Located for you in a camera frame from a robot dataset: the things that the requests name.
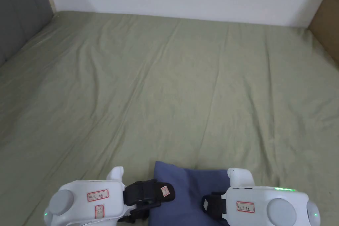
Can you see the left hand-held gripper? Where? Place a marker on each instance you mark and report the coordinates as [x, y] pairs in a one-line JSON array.
[[79, 204]]

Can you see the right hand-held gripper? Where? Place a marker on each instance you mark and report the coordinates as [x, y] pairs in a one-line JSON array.
[[264, 207]]

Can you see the dark blue garment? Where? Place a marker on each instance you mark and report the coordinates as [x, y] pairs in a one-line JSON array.
[[185, 186]]

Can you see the bed with pale green sheet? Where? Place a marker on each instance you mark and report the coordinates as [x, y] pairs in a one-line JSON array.
[[169, 77]]

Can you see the grey padded headboard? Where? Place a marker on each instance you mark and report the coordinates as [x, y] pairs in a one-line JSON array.
[[18, 11]]

